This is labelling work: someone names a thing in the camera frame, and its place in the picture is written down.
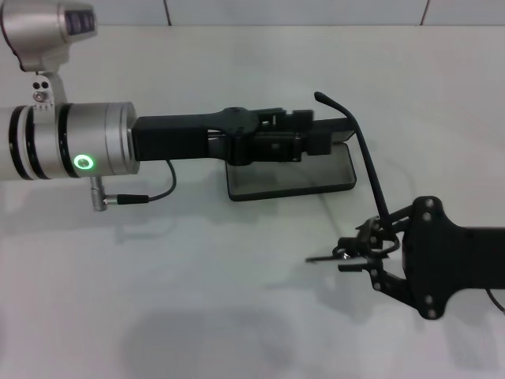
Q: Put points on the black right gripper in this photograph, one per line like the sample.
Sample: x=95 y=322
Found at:
x=453 y=256

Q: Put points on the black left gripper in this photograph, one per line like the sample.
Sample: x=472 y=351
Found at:
x=177 y=136

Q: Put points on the black glasses case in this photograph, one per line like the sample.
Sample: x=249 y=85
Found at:
x=288 y=177

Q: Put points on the black round-frame glasses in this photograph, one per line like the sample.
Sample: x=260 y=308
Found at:
x=367 y=152

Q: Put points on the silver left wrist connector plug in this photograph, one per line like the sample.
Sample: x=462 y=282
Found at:
x=98 y=193

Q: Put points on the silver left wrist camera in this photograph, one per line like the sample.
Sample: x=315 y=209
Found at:
x=35 y=27

